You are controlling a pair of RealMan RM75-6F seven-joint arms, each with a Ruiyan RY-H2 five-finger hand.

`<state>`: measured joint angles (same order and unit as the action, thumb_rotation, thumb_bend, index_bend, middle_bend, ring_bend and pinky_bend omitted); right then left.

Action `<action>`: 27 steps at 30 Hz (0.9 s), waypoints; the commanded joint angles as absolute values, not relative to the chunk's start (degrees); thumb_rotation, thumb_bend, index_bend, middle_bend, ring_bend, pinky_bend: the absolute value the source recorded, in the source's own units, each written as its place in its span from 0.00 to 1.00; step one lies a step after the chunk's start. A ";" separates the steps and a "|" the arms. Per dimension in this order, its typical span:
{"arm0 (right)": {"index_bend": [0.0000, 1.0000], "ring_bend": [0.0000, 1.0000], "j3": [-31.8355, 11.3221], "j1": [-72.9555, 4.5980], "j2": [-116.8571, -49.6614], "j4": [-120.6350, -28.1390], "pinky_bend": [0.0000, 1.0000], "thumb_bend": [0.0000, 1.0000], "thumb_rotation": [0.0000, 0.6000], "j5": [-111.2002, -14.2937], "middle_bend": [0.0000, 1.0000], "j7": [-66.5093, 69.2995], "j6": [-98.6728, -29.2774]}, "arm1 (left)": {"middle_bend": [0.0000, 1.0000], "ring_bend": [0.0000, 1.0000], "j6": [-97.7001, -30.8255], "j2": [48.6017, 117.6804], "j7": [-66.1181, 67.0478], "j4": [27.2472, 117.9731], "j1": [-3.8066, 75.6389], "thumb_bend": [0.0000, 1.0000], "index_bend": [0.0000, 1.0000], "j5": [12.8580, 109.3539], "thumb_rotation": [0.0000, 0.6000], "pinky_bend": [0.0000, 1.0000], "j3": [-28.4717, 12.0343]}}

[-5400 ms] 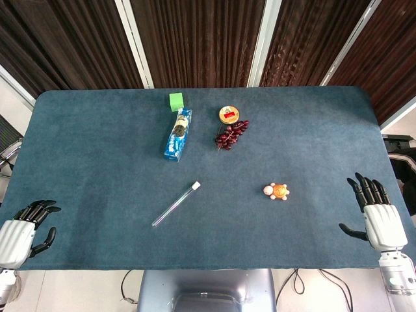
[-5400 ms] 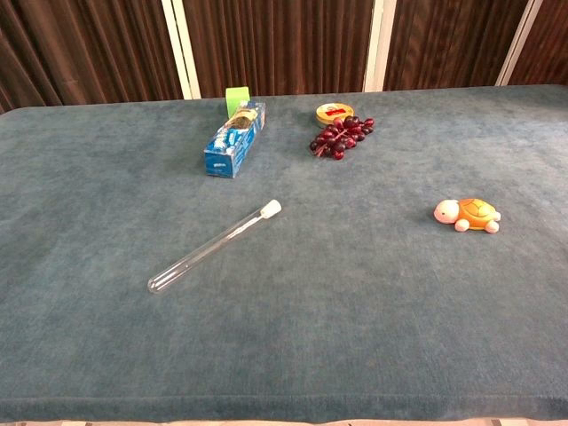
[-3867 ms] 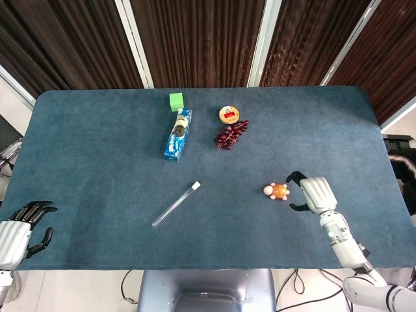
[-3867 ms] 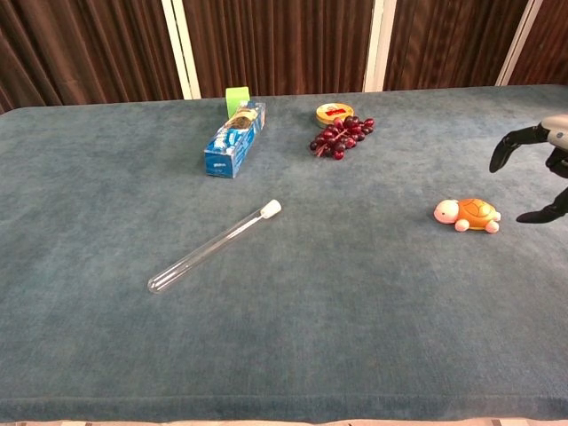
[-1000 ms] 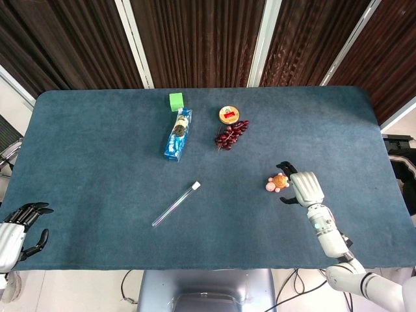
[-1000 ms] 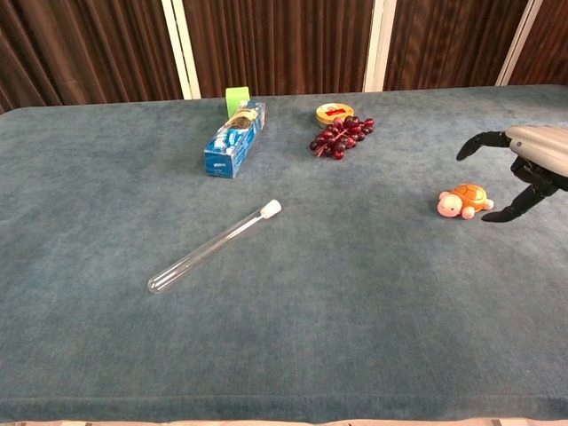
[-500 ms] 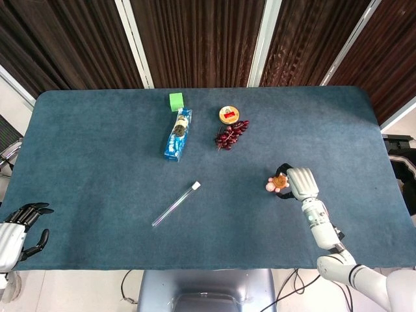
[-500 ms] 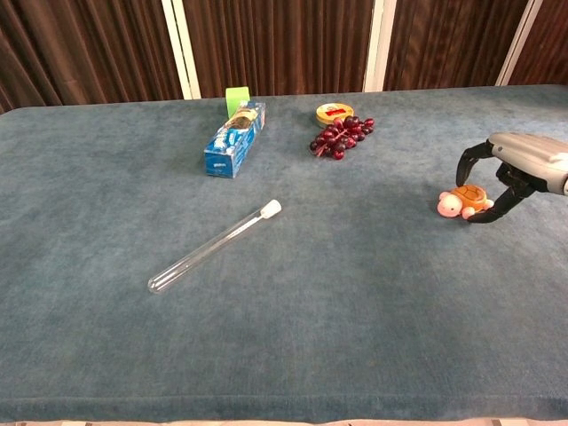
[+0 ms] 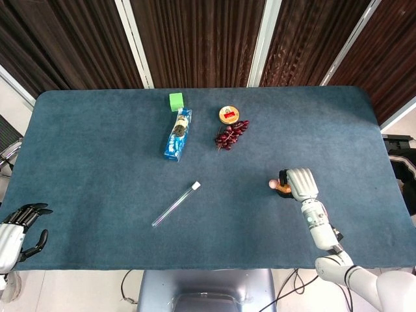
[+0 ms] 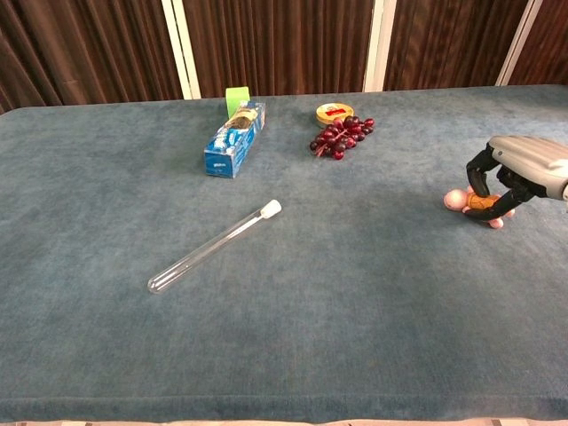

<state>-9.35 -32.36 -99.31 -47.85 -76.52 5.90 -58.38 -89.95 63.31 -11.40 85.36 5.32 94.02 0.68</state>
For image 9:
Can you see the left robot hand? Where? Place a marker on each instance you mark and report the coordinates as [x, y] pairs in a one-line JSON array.
[[13, 234]]

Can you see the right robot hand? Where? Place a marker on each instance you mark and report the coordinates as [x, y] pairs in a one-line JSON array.
[[300, 183]]

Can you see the small orange turtle toy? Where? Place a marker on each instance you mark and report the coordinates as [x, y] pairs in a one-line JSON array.
[[276, 185]]

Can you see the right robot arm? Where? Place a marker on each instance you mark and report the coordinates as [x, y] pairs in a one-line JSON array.
[[338, 253]]

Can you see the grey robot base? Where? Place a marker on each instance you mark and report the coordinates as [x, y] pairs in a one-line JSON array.
[[208, 289]]

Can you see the red grape bunch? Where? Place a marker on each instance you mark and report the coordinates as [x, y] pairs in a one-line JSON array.
[[230, 135]]

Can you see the black mesh chair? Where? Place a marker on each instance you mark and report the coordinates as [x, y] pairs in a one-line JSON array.
[[6, 143]]

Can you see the round gold tin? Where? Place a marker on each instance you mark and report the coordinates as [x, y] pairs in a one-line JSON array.
[[228, 114]]

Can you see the black equipment pile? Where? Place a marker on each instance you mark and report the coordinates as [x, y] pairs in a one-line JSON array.
[[403, 162]]

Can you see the blue table cloth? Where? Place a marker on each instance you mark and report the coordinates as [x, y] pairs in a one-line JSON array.
[[195, 182]]

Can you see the clear test tube white cap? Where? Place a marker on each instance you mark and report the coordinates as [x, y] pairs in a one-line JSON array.
[[176, 204]]

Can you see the blue snack package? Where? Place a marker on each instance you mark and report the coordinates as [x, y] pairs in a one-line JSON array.
[[178, 135]]

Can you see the green cube block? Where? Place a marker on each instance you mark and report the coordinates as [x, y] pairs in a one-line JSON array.
[[176, 100]]

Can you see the brown folding screen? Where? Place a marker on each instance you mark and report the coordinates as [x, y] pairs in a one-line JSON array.
[[208, 42]]

